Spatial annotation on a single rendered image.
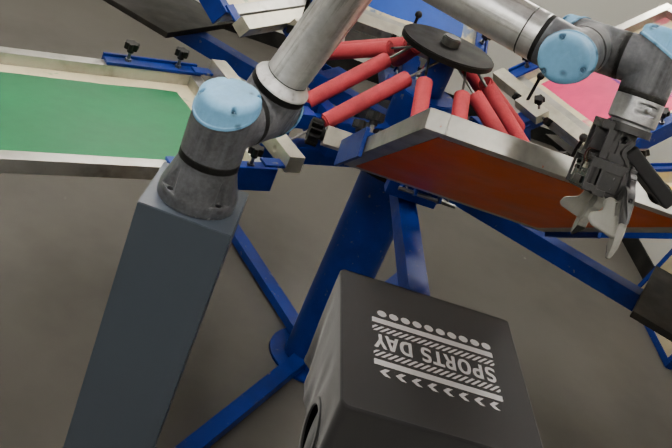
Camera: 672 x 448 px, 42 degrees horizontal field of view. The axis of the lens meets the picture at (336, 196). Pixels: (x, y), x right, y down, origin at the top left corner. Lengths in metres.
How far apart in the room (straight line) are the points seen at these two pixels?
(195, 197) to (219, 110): 0.17
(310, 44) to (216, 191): 0.32
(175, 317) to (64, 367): 1.34
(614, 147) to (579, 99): 2.03
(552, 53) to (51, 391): 2.09
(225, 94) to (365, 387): 0.66
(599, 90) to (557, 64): 2.21
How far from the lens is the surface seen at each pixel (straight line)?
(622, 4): 6.49
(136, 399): 1.88
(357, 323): 1.98
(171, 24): 3.23
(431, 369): 1.96
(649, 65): 1.41
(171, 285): 1.70
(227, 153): 1.59
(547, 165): 1.56
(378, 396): 1.82
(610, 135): 1.41
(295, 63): 1.63
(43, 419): 2.87
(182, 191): 1.62
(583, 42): 1.28
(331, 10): 1.58
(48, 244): 3.56
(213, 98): 1.56
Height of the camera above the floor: 2.04
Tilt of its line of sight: 26 degrees down
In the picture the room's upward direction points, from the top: 23 degrees clockwise
